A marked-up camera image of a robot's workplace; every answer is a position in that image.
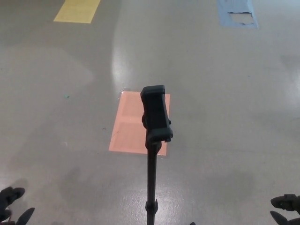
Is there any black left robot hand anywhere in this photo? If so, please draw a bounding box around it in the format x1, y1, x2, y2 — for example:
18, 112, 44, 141
0, 187, 36, 225

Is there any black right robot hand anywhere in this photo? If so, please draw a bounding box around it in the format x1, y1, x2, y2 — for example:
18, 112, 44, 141
270, 194, 300, 225

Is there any black phone stand tripod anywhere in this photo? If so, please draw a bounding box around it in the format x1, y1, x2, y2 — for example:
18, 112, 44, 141
140, 84, 196, 225

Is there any yellow floor marking patch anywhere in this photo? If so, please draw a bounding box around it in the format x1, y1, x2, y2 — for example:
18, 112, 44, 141
53, 0, 101, 24

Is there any torn blue floor marking patch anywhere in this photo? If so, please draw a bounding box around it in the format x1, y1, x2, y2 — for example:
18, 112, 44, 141
216, 0, 259, 30

